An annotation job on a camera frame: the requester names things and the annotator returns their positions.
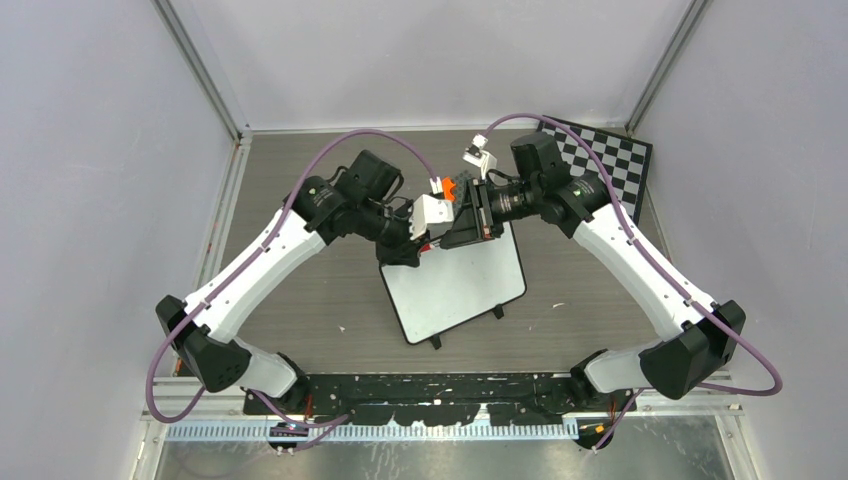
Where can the grey lego baseplate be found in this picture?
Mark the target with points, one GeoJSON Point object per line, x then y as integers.
{"type": "Point", "coordinates": [462, 188]}

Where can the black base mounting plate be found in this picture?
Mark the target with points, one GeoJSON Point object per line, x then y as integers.
{"type": "Point", "coordinates": [508, 399]}

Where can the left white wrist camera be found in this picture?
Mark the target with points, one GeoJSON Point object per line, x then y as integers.
{"type": "Point", "coordinates": [431, 213]}

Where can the white whiteboard with black frame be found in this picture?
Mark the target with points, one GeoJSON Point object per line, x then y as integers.
{"type": "Point", "coordinates": [452, 287]}

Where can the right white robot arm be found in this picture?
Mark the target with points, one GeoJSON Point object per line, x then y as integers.
{"type": "Point", "coordinates": [696, 335]}

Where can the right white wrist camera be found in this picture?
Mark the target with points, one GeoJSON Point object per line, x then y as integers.
{"type": "Point", "coordinates": [478, 156]}

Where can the black white checkerboard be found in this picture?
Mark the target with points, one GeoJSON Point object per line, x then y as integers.
{"type": "Point", "coordinates": [626, 160]}

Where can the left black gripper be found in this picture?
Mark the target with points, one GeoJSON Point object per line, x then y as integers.
{"type": "Point", "coordinates": [404, 251]}

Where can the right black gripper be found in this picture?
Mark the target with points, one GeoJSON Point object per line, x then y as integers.
{"type": "Point", "coordinates": [470, 224]}

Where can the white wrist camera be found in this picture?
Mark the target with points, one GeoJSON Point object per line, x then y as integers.
{"type": "Point", "coordinates": [431, 213]}
{"type": "Point", "coordinates": [478, 156]}

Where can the orange curved lego piece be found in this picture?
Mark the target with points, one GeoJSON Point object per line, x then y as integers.
{"type": "Point", "coordinates": [448, 189]}

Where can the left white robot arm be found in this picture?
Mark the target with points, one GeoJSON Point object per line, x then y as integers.
{"type": "Point", "coordinates": [204, 326]}

